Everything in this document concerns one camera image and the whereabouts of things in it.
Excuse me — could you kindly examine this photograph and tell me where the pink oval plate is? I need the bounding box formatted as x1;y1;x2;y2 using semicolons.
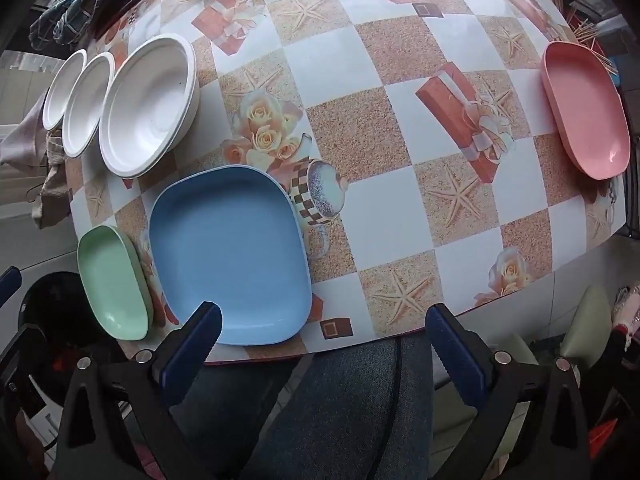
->
541;41;632;181

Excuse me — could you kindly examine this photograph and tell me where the blue square plate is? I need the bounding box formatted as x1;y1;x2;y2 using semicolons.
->
148;164;314;347

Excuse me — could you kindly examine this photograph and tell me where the green oval plate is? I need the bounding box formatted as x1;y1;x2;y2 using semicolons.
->
76;225;154;342

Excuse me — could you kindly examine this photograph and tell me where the large white bowl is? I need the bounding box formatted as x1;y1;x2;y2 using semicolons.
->
125;35;202;179
99;34;197;178

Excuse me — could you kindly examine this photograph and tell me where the plaid cloth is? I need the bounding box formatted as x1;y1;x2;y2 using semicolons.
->
27;0;126;51

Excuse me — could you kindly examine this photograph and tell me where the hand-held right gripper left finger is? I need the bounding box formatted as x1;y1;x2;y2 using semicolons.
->
52;301;223;480

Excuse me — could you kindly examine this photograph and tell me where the small white bowl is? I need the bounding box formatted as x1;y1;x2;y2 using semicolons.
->
62;52;117;157
42;49;88;132

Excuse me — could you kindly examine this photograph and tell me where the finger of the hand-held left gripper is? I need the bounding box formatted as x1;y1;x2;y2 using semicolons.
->
0;267;22;307

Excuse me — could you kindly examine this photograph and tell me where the black round bin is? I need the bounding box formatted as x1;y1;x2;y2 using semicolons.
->
17;271;121;361

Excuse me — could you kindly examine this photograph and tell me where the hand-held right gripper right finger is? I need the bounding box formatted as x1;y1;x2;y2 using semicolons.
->
425;303;593;480

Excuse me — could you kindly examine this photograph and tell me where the pale padded chair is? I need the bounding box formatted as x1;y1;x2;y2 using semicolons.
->
432;285;616;480

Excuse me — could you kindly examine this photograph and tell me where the pile of wooden toothpicks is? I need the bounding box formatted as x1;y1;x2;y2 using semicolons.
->
550;0;621;78

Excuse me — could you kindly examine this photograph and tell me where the printed checkered tablecloth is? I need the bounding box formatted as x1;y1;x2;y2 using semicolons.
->
70;0;631;363

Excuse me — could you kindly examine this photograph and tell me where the beige cloth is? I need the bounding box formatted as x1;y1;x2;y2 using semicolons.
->
0;105;76;231

